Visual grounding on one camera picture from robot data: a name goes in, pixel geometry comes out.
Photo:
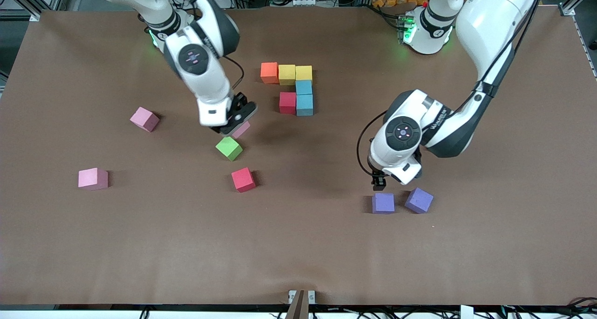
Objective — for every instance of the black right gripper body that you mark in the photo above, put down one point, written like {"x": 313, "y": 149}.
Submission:
{"x": 240, "y": 105}

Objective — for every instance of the pink foam cube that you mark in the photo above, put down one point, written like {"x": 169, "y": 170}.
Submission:
{"x": 92, "y": 178}
{"x": 144, "y": 118}
{"x": 242, "y": 130}

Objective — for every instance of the purple foam cube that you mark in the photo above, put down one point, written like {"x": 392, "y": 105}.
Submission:
{"x": 383, "y": 202}
{"x": 419, "y": 200}

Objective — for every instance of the orange foam cube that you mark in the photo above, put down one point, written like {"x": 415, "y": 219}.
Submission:
{"x": 269, "y": 72}

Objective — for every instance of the green foam cube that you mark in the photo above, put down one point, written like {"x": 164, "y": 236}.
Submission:
{"x": 228, "y": 147}

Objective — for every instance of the red foam cube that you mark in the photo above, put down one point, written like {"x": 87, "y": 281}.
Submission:
{"x": 243, "y": 179}
{"x": 288, "y": 103}

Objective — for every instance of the yellow foam cube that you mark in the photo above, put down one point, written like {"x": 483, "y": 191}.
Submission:
{"x": 287, "y": 74}
{"x": 304, "y": 72}

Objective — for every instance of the blue foam cube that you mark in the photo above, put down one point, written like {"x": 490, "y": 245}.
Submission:
{"x": 304, "y": 86}
{"x": 305, "y": 105}

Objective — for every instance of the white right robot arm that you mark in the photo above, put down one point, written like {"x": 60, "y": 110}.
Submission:
{"x": 205, "y": 76}

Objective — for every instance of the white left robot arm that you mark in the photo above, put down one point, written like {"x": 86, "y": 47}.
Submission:
{"x": 489, "y": 30}

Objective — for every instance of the brown paper table cover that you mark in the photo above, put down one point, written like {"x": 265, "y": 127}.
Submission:
{"x": 298, "y": 244}

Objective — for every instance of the silver mounting bracket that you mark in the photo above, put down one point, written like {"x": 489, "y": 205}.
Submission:
{"x": 292, "y": 294}

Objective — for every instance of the grey camera pole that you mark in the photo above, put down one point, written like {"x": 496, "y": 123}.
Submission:
{"x": 298, "y": 307}

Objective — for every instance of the aluminium side rail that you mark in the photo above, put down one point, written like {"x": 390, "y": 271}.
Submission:
{"x": 585, "y": 48}

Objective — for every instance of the aluminium frame post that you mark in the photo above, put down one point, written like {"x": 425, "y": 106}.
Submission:
{"x": 570, "y": 6}
{"x": 32, "y": 12}

